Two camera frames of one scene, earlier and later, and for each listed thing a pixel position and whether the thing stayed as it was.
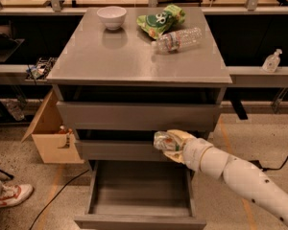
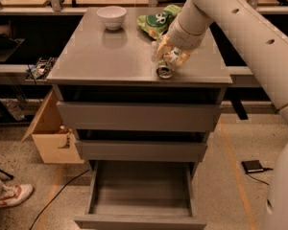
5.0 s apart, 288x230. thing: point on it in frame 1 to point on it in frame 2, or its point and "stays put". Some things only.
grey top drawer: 139,115 stays put
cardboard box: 44,128 stays put
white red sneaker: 12,195 stays put
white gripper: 193,153 to 181,35
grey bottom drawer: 140,195 stays put
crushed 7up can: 165,141 to 165,67
